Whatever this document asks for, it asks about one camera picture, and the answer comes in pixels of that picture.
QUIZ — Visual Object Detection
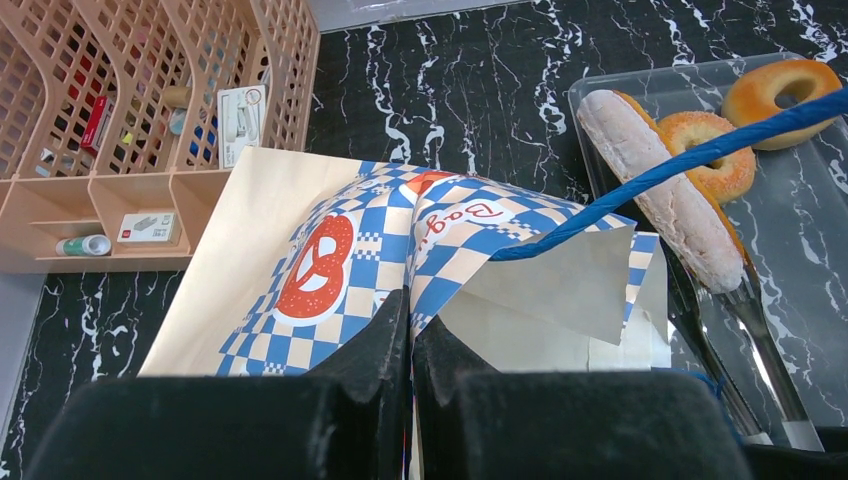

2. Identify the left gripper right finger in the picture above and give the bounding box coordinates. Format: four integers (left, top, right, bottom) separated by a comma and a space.
413, 320, 751, 479

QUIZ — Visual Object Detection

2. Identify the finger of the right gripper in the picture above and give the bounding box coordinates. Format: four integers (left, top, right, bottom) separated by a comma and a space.
660, 240, 773, 445
716, 264, 825, 452

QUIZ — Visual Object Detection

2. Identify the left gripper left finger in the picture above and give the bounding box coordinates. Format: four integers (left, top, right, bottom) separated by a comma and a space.
27, 289, 411, 479

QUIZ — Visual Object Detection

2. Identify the fake long baguette roll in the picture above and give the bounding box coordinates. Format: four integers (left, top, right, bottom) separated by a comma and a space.
577, 89, 745, 293

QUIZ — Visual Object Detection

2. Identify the blue checkered paper bag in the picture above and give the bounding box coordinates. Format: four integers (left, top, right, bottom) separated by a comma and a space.
141, 89, 847, 376

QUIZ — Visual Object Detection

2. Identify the orange fake donut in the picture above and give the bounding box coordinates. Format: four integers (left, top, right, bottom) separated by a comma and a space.
720, 59, 842, 128

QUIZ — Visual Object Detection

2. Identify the clear plastic tray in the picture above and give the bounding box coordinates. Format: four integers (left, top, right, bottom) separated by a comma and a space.
568, 53, 847, 426

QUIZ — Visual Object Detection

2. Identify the small white card box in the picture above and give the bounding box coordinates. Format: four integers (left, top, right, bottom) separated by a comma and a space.
117, 212, 181, 247

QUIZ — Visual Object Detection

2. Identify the green white glue tube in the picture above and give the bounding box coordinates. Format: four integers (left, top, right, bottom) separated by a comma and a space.
55, 234, 112, 257

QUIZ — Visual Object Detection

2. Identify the white stapler box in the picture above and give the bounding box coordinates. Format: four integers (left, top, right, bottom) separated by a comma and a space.
216, 84, 267, 169

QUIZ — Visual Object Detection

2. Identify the peach plastic file organizer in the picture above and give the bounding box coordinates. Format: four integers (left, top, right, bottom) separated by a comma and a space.
1, 1, 320, 274

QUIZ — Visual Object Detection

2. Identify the red small box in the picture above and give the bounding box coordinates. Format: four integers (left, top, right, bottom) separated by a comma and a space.
80, 96, 114, 157

